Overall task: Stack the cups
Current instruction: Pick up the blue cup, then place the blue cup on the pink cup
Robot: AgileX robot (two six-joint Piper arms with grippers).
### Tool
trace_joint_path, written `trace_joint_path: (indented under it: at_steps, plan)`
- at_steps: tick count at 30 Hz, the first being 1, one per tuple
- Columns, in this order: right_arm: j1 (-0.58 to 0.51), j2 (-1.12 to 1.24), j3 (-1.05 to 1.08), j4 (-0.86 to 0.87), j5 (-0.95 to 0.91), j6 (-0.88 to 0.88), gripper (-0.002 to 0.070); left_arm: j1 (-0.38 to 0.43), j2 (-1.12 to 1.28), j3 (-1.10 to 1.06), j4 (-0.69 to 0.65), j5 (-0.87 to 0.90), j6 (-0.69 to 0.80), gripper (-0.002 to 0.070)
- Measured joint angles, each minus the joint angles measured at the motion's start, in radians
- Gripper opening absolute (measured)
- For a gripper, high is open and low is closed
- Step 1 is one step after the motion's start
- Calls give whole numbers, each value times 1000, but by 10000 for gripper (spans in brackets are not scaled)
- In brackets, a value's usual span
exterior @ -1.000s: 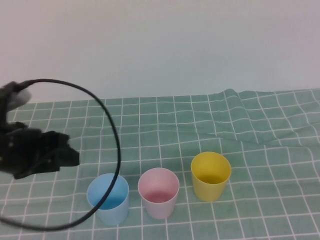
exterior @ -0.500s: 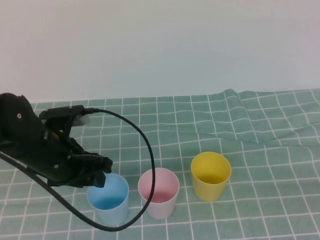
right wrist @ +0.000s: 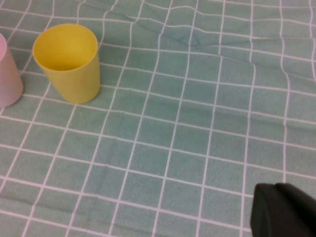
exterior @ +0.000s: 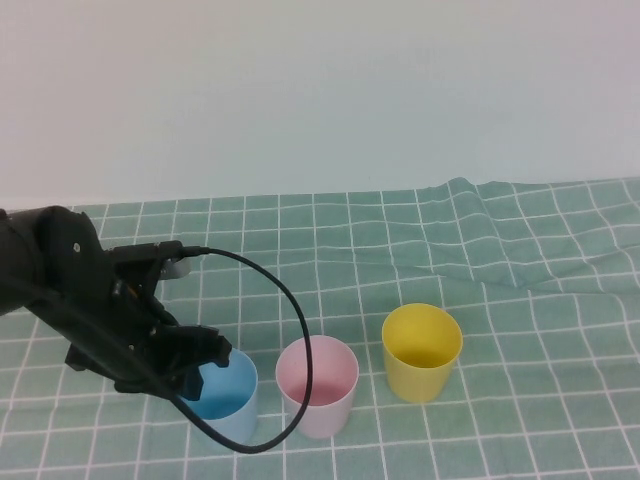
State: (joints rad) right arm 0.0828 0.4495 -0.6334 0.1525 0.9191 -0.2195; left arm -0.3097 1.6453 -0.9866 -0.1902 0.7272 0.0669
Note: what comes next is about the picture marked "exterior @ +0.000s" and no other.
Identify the pink plastic cup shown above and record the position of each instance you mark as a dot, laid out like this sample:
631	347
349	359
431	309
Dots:
335	400

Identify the yellow plastic cup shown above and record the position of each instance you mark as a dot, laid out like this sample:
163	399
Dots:
420	380

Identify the green checked tablecloth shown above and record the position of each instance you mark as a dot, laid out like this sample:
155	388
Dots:
450	425

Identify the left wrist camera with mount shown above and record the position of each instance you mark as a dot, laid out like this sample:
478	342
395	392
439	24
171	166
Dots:
172	267

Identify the light blue plastic cup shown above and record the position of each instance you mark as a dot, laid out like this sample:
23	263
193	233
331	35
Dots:
230	390

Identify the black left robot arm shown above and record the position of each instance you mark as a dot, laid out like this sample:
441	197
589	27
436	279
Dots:
35	250

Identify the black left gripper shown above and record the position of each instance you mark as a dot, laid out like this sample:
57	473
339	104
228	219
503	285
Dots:
130	340

